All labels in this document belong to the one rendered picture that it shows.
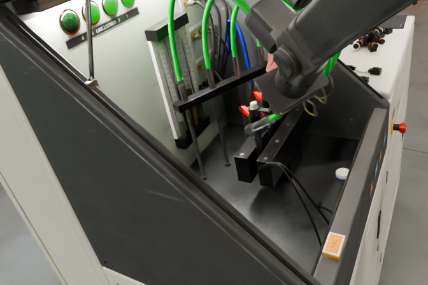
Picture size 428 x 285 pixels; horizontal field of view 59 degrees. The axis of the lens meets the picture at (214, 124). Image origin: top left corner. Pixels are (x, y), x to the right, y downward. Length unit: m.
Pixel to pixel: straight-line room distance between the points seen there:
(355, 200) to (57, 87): 0.62
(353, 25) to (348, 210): 0.55
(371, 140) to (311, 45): 0.65
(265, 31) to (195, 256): 0.43
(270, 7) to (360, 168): 0.53
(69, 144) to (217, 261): 0.35
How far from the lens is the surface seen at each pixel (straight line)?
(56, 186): 0.92
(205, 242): 0.69
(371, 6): 0.30
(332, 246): 0.75
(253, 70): 1.10
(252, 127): 0.78
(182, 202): 0.64
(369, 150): 1.00
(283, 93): 0.60
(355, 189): 0.88
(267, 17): 0.52
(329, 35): 0.37
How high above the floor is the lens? 1.54
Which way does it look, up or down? 30 degrees down
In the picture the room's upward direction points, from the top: 12 degrees counter-clockwise
